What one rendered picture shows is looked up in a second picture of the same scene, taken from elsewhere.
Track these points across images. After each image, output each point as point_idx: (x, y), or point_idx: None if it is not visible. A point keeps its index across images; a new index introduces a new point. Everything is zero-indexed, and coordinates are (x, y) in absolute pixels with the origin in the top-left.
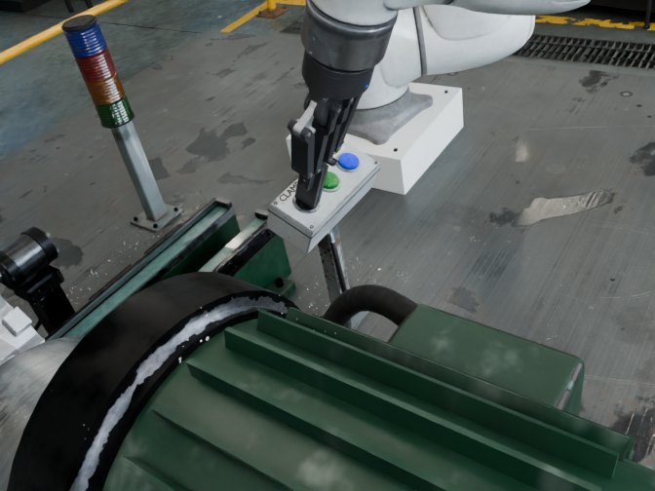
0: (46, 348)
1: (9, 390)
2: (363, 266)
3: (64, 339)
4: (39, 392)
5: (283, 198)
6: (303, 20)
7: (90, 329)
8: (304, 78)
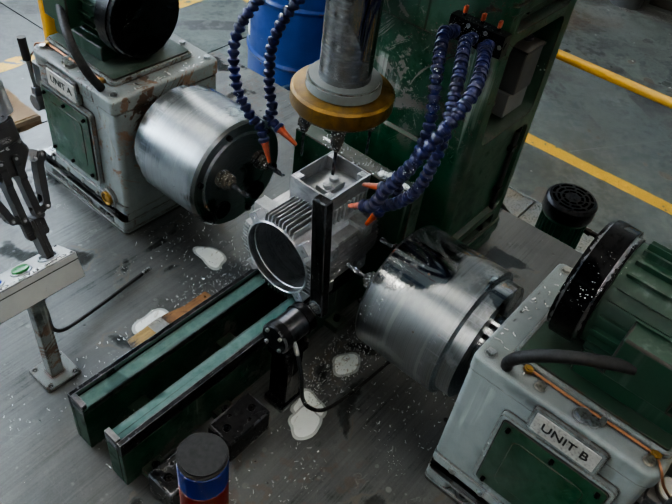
0: (214, 134)
1: (225, 115)
2: (10, 420)
3: (208, 144)
4: (211, 111)
5: (63, 255)
6: (5, 99)
7: (249, 327)
8: (19, 135)
